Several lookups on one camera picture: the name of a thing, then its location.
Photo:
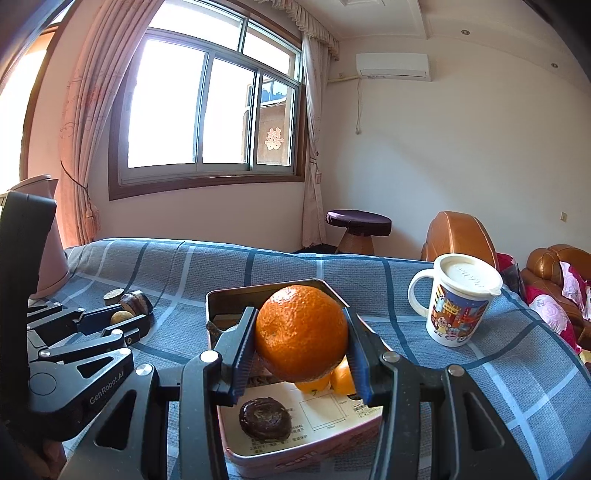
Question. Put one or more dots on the large orange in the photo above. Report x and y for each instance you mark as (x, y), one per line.
(300, 332)
(343, 381)

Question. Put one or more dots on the pink electric kettle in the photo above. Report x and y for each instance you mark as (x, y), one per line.
(53, 258)

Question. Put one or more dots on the sliding glass window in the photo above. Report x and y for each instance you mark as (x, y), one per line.
(171, 106)

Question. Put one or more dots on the small yellow fruit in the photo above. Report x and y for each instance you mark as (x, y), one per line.
(121, 318)
(314, 386)

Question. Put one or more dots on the upright wrapped cake cup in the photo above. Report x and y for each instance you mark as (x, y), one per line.
(114, 295)

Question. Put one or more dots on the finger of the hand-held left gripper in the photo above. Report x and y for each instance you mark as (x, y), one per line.
(134, 328)
(94, 319)

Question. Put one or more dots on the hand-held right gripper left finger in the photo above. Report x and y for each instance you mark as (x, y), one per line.
(241, 341)

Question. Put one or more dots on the dark round pastry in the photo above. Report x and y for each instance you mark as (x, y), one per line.
(265, 416)

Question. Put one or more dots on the brown leather sofa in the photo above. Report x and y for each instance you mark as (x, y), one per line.
(545, 263)

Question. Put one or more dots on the pink tin box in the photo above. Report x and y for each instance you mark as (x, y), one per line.
(323, 434)

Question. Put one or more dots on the white printed mug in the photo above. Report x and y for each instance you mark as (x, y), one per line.
(455, 314)

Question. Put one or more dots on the pink curtain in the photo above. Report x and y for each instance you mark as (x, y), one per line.
(92, 138)
(314, 138)

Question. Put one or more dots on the blue plaid tablecloth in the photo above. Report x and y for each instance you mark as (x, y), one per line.
(184, 277)

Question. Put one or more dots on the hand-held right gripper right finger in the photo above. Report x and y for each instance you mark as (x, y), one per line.
(358, 355)

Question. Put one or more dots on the round purple-topped stool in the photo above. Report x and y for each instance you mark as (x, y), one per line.
(358, 221)

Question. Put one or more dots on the white wall air conditioner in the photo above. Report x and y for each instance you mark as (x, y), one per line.
(392, 64)

